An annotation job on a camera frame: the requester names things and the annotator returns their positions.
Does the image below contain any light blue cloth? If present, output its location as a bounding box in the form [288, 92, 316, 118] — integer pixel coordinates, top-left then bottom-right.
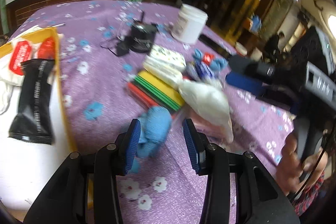
[129, 106, 172, 173]

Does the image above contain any white plastic bag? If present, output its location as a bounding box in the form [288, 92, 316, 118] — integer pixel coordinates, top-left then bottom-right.
[178, 79, 234, 143]

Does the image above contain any blue tissue packet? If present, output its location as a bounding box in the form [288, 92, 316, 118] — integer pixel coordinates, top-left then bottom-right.
[186, 60, 218, 82]

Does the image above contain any lemon print tissue pack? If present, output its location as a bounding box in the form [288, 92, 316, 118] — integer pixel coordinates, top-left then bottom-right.
[149, 44, 186, 72]

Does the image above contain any black snack pouch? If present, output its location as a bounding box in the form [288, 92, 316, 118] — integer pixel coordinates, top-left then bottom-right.
[9, 59, 55, 145]

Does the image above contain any person right hand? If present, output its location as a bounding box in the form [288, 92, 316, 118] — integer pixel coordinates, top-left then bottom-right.
[275, 133, 328, 196]

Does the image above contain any black smartphone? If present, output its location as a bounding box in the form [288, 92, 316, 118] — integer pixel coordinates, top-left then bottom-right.
[199, 34, 236, 59]

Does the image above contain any black power adapter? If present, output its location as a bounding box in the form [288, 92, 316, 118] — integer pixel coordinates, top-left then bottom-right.
[115, 42, 129, 57]

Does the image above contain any small red packet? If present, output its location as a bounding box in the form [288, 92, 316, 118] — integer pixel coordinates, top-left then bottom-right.
[202, 52, 215, 66]

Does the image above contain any yellow cardboard box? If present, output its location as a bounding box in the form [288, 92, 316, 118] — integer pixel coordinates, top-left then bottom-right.
[0, 27, 94, 210]

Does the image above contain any purple floral tablecloth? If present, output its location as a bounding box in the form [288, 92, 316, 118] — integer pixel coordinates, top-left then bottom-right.
[18, 0, 293, 223]

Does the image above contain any black electric motor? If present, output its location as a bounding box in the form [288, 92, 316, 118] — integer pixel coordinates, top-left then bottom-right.
[129, 11, 158, 53]

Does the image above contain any white plastic jar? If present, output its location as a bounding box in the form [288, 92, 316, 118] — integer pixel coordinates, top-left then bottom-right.
[171, 4, 208, 45]

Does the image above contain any red white wipes pack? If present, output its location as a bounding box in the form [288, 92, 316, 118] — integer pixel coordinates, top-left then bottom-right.
[9, 40, 33, 76]

